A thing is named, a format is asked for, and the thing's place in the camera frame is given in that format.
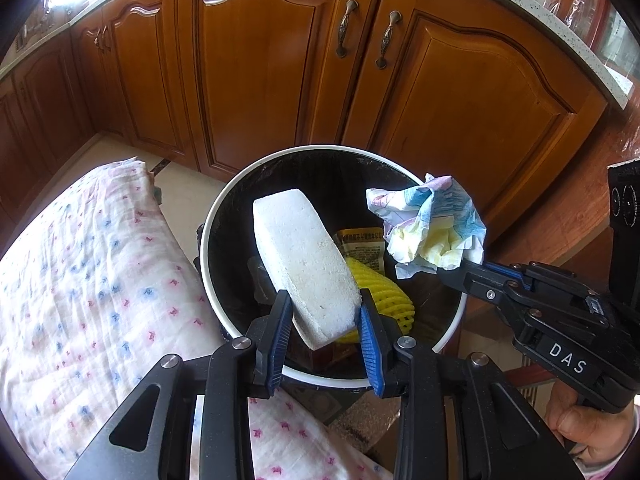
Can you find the yellow packet with black print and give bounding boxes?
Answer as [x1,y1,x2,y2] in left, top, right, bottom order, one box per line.
[334,228,388,281]

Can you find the white foam block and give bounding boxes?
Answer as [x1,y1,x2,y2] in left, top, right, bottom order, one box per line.
[252,187,363,351]

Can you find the white-rimmed bin with black bag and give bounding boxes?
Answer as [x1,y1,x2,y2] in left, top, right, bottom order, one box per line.
[195,145,468,391]

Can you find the wooden lower kitchen cabinets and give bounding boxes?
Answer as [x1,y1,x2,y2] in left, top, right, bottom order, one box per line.
[0,0,608,241]

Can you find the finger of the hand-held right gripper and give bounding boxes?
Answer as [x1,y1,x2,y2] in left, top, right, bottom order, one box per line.
[436,258,551,346]
[482,260,608,321]

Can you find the person's right hand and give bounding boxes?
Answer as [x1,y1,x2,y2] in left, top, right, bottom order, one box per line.
[542,380,640,471]

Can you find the pastel printed paper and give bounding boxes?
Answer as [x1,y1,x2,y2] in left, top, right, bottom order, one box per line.
[366,173,487,279]

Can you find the yellow foam fruit net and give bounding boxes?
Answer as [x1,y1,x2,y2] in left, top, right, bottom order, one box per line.
[334,255,416,345]

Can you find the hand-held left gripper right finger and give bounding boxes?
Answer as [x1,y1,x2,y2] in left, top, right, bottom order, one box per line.
[356,287,586,480]

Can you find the person's right forearm pink sleeve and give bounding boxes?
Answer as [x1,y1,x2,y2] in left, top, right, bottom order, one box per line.
[575,452,631,480]

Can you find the white dotted cloth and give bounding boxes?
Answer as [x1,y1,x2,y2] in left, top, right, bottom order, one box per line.
[0,160,396,480]

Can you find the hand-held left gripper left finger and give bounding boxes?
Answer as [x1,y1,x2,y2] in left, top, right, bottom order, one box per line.
[64,290,296,480]

